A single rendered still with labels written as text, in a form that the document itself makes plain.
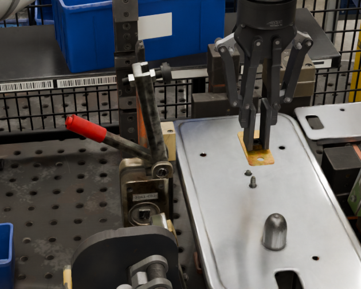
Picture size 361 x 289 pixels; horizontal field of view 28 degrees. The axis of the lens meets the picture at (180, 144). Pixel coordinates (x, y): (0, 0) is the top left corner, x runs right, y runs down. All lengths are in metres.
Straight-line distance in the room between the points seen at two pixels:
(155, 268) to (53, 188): 0.90
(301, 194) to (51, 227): 0.59
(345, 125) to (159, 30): 0.38
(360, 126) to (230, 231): 0.35
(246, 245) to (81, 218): 0.58
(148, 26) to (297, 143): 0.35
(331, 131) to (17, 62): 0.59
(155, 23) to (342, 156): 0.41
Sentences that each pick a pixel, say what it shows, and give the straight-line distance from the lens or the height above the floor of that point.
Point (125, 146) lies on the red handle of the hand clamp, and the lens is 1.00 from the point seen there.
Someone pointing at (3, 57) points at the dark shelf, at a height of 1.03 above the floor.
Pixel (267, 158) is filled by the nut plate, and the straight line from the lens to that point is 1.03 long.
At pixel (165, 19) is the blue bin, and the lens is 1.32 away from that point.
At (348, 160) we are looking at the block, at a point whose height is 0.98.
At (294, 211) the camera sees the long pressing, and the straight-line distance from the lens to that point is 1.05.
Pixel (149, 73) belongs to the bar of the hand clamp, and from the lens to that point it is 0.94.
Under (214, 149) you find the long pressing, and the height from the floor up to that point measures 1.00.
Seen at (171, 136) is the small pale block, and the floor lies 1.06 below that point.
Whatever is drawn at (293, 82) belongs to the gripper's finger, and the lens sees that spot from 0.99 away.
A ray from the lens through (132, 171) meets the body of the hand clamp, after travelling 1.03.
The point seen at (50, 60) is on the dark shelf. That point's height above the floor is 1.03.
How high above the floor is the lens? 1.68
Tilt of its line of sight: 35 degrees down
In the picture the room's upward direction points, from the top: straight up
